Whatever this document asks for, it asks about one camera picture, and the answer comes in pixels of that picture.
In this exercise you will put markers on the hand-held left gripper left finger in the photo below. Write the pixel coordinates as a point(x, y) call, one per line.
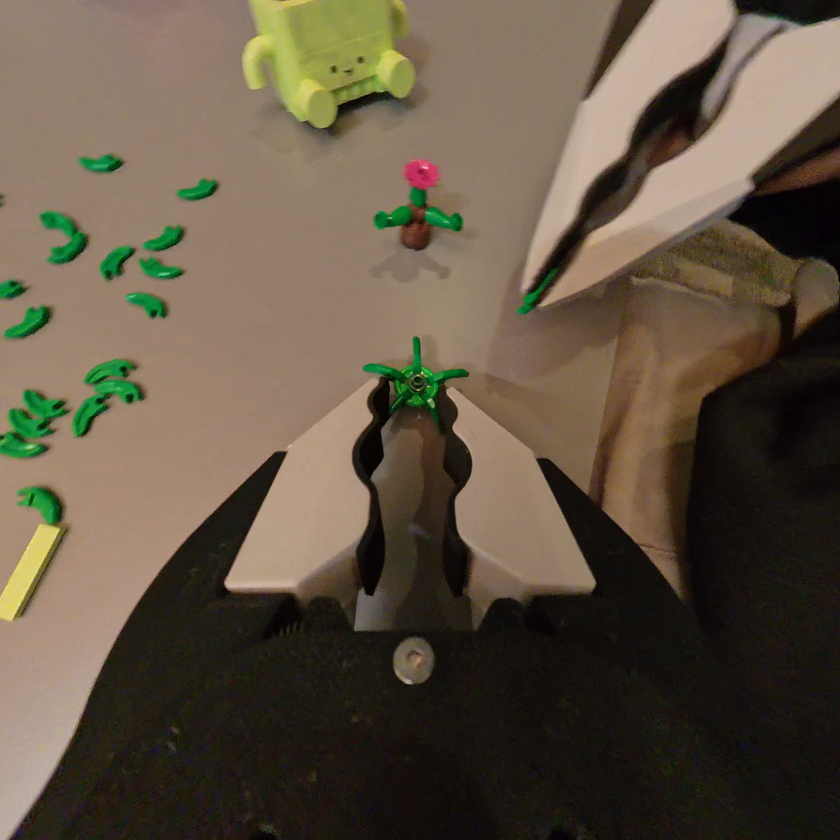
point(295, 525)

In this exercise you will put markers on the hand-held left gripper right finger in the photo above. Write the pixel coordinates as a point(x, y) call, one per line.
point(525, 525)

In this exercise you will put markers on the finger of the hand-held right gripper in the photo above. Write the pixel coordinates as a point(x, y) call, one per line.
point(689, 190)
point(590, 151)

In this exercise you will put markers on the curved green leaf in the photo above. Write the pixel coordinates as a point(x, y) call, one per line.
point(535, 295)

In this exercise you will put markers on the green spiky plant stem piece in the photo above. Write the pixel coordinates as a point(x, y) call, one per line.
point(415, 387)

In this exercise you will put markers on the person's right hand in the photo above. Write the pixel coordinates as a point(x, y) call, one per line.
point(804, 176)

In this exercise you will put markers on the person's beige trousers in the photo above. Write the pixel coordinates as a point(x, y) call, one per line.
point(656, 394)

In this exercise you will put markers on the small potted toy flower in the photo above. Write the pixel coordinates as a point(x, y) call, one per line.
point(415, 235)

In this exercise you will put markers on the group of green leaf pieces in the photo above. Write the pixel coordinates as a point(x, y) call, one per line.
point(108, 369)

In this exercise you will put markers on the yellow flat brick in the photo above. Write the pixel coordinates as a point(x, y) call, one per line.
point(29, 574)

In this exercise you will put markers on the lime green toy flower pot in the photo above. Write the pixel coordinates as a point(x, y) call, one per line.
point(328, 46)

